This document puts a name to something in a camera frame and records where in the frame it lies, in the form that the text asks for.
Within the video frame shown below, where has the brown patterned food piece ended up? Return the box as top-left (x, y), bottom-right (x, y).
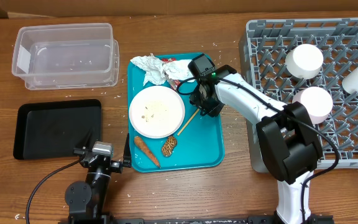
top-left (162, 136), bottom-right (178, 157)

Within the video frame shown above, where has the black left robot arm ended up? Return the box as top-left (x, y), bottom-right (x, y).
top-left (65, 130), bottom-right (132, 223)

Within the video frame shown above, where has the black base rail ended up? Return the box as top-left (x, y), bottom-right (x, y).
top-left (57, 213), bottom-right (335, 224)

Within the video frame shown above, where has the grey plastic dish rack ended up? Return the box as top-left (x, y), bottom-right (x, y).
top-left (239, 17), bottom-right (358, 169)

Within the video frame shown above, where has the orange carrot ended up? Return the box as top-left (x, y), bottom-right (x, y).
top-left (134, 136), bottom-right (160, 168)

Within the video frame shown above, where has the red snack wrapper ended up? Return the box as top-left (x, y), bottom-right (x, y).
top-left (161, 58), bottom-right (181, 90)

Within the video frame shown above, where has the crumpled white napkin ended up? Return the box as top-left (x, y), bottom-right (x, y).
top-left (163, 59), bottom-right (193, 81)

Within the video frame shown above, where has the wooden chopstick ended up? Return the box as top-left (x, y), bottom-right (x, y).
top-left (177, 108), bottom-right (200, 136)

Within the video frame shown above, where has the large white plate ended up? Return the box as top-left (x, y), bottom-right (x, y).
top-left (129, 86), bottom-right (185, 139)

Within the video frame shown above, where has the white ceramic bowl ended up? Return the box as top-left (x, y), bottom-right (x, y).
top-left (285, 44), bottom-right (324, 79)

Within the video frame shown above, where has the pink bowl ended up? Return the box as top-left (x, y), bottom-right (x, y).
top-left (292, 86), bottom-right (333, 124)

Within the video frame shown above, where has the black plastic tray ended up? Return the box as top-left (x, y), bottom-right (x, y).
top-left (13, 99), bottom-right (102, 160)

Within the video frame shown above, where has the clear plastic storage bin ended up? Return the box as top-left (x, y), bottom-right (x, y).
top-left (11, 23), bottom-right (119, 90)

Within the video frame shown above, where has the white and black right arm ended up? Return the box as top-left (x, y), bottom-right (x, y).
top-left (188, 54), bottom-right (323, 223)

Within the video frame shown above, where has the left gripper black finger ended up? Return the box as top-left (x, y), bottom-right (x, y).
top-left (122, 133), bottom-right (132, 168)
top-left (78, 129), bottom-right (93, 149)

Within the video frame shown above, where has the crumpled white tissue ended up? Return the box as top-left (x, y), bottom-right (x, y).
top-left (131, 54), bottom-right (166, 86)

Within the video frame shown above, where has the teal plastic tray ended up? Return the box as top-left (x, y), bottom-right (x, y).
top-left (127, 52), bottom-right (225, 173)

